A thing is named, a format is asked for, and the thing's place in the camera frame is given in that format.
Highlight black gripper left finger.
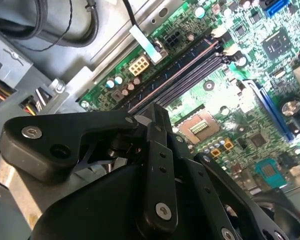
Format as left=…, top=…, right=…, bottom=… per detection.
left=0, top=103, right=179, bottom=234

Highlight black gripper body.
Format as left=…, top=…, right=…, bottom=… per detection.
left=31, top=163, right=216, bottom=240

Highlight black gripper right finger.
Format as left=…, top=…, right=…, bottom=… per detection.
left=161, top=106, right=291, bottom=240

